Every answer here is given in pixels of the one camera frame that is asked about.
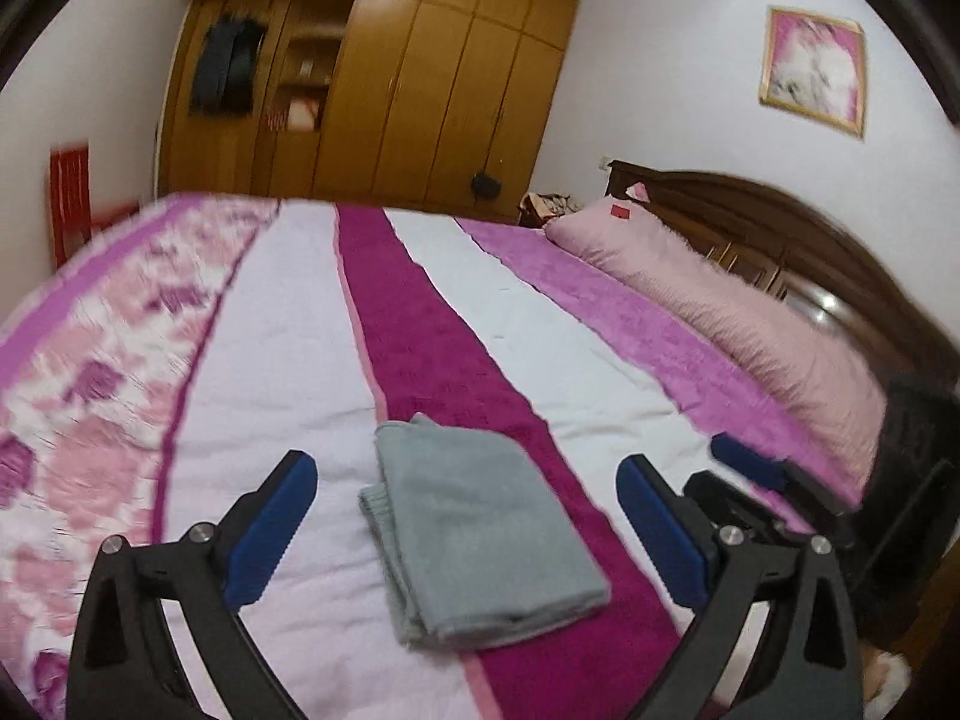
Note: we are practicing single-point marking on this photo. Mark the red chair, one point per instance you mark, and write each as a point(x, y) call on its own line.
point(71, 195)

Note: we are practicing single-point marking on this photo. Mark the patterned bag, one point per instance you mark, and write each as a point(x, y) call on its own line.
point(551, 208)

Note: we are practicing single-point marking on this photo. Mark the dark wooden headboard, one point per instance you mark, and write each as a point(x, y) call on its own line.
point(825, 225)

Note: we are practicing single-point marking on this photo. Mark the pink floral blanket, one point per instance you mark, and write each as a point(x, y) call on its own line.
point(285, 360)

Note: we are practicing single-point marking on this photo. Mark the red and white box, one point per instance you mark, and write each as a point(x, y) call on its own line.
point(300, 112)

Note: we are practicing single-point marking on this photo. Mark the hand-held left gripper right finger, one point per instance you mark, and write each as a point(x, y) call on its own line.
point(660, 532)

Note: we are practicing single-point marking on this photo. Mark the pink pillow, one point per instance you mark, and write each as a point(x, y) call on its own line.
point(750, 322)

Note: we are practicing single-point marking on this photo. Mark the dark hanging clothes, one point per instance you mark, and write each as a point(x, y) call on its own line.
point(225, 67)

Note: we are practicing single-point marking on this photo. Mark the small black bag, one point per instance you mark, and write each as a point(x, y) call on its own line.
point(486, 186)

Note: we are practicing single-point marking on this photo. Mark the framed pink picture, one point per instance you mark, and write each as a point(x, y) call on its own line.
point(814, 67)

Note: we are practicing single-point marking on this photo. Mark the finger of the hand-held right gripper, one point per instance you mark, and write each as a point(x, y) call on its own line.
point(724, 499)
point(742, 457)

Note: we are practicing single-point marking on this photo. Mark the grey towel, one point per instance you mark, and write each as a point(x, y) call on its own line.
point(480, 540)

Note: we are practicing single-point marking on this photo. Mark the fuzzy pink slipper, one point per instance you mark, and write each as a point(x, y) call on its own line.
point(889, 679)

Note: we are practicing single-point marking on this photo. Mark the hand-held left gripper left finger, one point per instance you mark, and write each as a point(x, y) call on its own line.
point(274, 525)

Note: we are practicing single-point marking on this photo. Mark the wooden wardrobe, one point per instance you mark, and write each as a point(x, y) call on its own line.
point(435, 90)

